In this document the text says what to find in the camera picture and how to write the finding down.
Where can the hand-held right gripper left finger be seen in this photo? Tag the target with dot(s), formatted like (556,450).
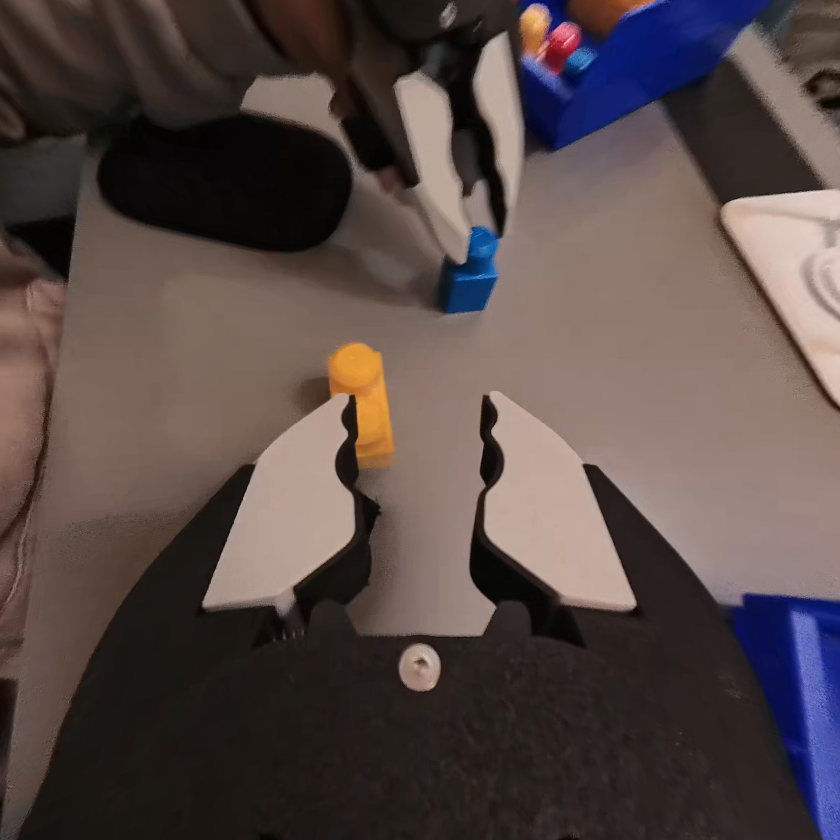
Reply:
(282,525)

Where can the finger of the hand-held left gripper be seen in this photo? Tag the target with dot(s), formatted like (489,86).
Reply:
(508,118)
(430,164)

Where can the black wrist rest pad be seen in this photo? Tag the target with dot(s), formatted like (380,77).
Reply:
(223,184)

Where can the blue one-stud mega block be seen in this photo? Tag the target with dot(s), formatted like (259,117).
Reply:
(466,282)

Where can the person's left forearm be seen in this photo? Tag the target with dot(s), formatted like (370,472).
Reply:
(131,52)

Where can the white sign stand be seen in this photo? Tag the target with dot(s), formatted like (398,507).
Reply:
(787,275)

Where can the blue plastic bin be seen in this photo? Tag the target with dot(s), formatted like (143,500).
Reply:
(807,709)
(630,72)

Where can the pile of colourful mega blocks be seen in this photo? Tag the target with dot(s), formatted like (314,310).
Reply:
(564,39)

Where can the person's left hand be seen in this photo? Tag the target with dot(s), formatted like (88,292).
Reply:
(315,46)

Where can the yellow two-stud mega block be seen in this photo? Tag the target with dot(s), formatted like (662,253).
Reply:
(374,407)

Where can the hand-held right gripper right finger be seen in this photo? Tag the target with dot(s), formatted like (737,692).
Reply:
(558,525)

